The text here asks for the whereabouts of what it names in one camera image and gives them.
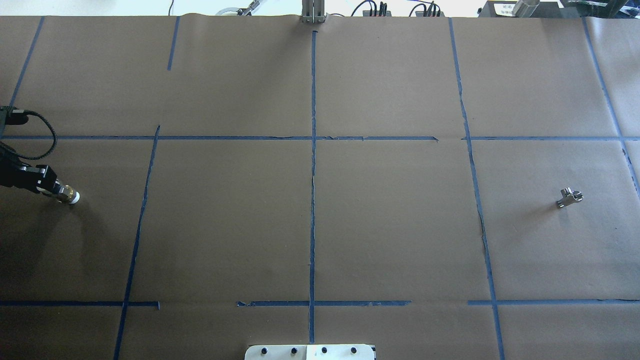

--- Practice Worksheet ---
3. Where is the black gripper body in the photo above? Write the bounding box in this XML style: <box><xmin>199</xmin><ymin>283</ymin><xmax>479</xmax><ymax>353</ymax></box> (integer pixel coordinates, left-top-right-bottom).
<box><xmin>0</xmin><ymin>143</ymin><xmax>38</xmax><ymax>193</ymax></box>

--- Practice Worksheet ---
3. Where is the chrome pipe fitting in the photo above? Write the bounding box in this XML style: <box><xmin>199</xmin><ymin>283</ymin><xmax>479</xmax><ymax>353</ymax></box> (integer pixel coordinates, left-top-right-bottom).
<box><xmin>556</xmin><ymin>187</ymin><xmax>584</xmax><ymax>208</ymax></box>

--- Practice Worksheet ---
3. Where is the white column with base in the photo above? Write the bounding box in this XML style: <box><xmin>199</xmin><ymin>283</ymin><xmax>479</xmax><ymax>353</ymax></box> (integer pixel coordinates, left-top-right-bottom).
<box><xmin>244</xmin><ymin>343</ymin><xmax>377</xmax><ymax>360</ymax></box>

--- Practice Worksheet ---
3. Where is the steel cylinder weight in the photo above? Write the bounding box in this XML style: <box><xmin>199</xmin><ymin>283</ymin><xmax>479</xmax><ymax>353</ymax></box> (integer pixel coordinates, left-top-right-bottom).
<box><xmin>511</xmin><ymin>0</ymin><xmax>541</xmax><ymax>18</ymax></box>

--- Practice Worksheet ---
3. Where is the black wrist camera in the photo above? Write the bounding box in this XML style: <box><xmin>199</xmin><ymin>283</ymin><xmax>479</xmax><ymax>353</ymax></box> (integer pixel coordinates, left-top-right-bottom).
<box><xmin>0</xmin><ymin>105</ymin><xmax>29</xmax><ymax>126</ymax></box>

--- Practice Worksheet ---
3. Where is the black camera cable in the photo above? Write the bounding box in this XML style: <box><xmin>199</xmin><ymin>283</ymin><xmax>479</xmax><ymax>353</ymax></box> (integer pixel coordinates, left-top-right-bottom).
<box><xmin>0</xmin><ymin>111</ymin><xmax>58</xmax><ymax>162</ymax></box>

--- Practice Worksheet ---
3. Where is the aluminium frame post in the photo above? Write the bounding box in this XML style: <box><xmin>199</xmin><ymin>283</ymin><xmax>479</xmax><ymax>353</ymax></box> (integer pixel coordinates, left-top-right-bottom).
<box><xmin>301</xmin><ymin>0</ymin><xmax>327</xmax><ymax>24</ymax></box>

